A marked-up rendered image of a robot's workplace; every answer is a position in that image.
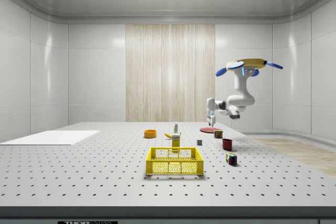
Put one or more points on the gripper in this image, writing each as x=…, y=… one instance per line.
x=211, y=119

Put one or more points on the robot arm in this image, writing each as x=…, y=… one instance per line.
x=242, y=85

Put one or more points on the red plate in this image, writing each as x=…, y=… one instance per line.
x=207, y=130

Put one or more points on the flat-sided can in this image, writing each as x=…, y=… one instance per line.
x=218, y=134

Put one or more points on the red mug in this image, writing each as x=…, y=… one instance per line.
x=227, y=144

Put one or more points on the small white bottle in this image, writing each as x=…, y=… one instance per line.
x=176, y=128

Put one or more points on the yellow carton box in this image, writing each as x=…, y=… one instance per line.
x=176, y=140

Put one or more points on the puzzle cube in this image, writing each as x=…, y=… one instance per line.
x=231, y=159

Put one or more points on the banana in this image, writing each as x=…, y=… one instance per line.
x=168, y=135

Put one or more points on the yellow basket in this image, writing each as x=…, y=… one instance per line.
x=174, y=167

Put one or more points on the yellow bowl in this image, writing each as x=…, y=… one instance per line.
x=150, y=133

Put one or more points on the drone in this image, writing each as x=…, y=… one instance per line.
x=249, y=62

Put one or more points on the white board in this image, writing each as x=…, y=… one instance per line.
x=50, y=137

